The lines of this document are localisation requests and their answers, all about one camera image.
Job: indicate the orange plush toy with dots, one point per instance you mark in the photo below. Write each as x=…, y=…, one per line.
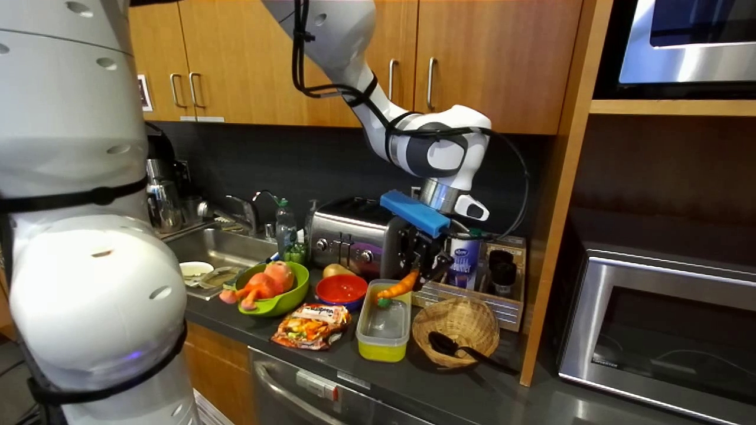
x=269, y=282

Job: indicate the chrome faucet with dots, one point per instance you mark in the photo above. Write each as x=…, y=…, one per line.
x=235, y=215

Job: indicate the stainless dishwasher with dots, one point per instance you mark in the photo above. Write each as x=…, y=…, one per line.
x=290, y=395

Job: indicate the orange toy carrot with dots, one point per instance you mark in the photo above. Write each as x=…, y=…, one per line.
x=398, y=289

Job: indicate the upper microwave oven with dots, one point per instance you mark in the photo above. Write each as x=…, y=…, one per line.
x=679, y=50

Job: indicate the yellow potato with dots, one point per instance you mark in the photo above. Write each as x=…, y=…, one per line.
x=335, y=270

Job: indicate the wooden upper cabinets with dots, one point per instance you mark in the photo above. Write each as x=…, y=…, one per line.
x=230, y=61

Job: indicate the purple white canister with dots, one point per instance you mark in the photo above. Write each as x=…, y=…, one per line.
x=463, y=262

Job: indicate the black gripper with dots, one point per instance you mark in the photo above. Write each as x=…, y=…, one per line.
x=424, y=252

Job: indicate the black plastic spoon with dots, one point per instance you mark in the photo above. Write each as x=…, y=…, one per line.
x=443, y=343

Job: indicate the clear yellow plastic container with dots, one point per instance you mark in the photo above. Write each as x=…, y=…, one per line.
x=382, y=329

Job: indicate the red bowl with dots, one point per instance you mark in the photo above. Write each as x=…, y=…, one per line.
x=340, y=289

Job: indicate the green bowl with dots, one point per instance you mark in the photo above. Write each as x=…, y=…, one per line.
x=286, y=301

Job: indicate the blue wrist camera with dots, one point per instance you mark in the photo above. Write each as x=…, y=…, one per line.
x=414, y=213

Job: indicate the stainless microwave oven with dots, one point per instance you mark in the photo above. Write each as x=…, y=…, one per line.
x=661, y=309

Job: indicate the stainless steel sink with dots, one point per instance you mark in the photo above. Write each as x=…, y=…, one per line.
x=209, y=249

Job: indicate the black jar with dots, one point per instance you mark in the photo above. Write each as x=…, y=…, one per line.
x=502, y=271

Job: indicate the woven wicker basket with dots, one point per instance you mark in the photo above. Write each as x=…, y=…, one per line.
x=466, y=322

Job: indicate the silver toaster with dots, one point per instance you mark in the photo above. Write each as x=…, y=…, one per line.
x=358, y=235

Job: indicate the instant noodle packet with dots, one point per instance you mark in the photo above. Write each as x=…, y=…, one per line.
x=313, y=326

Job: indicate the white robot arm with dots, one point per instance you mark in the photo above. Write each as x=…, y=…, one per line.
x=98, y=298

